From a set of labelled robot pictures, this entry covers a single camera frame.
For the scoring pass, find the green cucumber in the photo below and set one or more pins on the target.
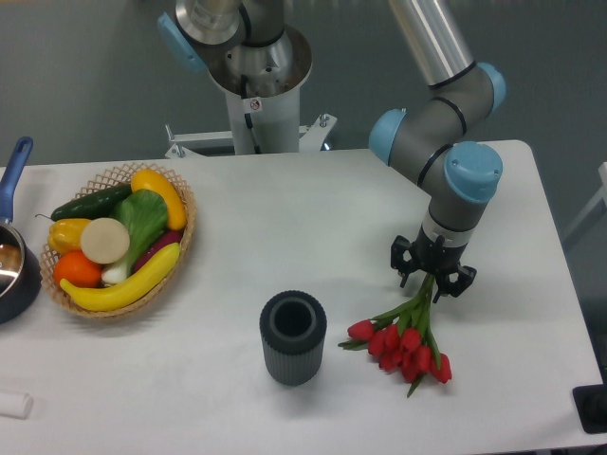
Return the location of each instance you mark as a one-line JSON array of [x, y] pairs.
[[91, 206]]

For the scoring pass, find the yellow squash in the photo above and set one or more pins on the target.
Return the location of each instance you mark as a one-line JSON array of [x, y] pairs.
[[151, 180]]

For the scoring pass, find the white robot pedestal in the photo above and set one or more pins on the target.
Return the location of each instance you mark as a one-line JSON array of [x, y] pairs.
[[261, 86]]

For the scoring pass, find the red tulip bouquet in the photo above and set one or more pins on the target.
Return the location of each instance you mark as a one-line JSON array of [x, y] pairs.
[[401, 340]]

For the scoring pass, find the black device at edge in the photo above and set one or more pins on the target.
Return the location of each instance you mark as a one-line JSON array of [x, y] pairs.
[[590, 403]]

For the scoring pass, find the green bok choy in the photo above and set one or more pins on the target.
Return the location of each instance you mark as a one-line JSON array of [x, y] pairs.
[[144, 214]]

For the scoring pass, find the white cylinder object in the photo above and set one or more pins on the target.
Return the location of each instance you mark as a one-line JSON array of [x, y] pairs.
[[16, 405]]

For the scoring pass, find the orange fruit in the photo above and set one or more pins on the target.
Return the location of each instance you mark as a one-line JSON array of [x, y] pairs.
[[75, 267]]

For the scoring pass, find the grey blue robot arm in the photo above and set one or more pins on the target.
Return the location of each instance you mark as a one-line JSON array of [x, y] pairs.
[[428, 148]]

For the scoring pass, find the yellow banana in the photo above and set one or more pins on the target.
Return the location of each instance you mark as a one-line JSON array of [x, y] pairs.
[[134, 288]]

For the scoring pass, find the beige round disc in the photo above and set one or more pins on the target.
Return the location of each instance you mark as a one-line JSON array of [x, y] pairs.
[[104, 241]]

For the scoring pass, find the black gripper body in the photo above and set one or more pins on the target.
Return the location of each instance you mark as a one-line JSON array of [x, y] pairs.
[[437, 255]]

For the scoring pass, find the dark grey ribbed vase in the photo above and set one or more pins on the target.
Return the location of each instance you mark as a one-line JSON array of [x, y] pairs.
[[292, 328]]

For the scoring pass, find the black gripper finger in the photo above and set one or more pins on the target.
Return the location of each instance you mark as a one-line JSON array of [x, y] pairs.
[[454, 283], [402, 259]]

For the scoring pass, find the purple eggplant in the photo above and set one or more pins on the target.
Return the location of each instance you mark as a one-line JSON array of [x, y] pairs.
[[168, 237]]

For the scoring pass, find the yellow bell pepper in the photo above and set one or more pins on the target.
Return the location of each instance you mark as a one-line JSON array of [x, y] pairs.
[[65, 235]]

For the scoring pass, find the white frame at right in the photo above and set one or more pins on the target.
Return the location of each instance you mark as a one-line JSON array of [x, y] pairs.
[[590, 213]]

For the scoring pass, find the blue handled saucepan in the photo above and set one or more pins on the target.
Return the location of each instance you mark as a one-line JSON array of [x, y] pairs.
[[20, 270]]

